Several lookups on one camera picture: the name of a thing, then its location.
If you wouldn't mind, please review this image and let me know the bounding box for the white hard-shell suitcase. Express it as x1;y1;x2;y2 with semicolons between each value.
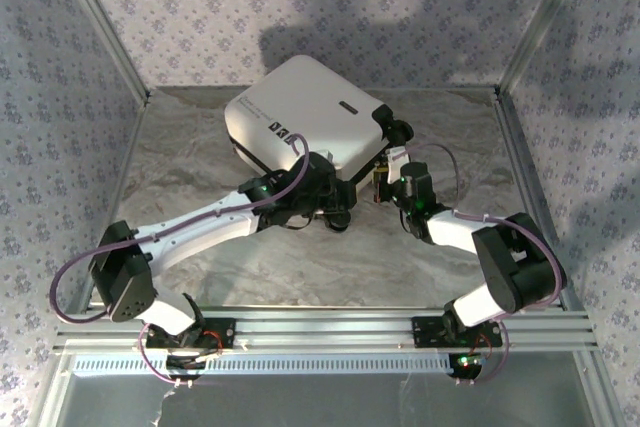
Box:
223;54;415;234

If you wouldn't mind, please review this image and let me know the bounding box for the black controller board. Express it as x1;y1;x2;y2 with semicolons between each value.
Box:
448;352;485;379
164;352;214;381

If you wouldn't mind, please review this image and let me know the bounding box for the grey metal base panel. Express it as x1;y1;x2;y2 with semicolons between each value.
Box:
54;374;609;427

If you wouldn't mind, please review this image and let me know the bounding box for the aluminium side rail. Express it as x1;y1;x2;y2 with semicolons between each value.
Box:
492;89;586;313
64;94;151;318

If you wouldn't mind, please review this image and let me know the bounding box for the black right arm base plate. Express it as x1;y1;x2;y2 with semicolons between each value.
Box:
410;315;504;348

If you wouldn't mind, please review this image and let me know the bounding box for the aluminium mounting rail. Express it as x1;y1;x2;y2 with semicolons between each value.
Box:
55;304;599;353

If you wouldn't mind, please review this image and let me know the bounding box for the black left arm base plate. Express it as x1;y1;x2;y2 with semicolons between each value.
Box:
142;316;237;351

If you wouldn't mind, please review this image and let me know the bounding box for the white slotted cable duct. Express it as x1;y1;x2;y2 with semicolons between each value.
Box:
72;354;454;376

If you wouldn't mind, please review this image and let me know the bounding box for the aluminium frame post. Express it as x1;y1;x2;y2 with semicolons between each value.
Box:
48;0;152;106
497;0;599;98

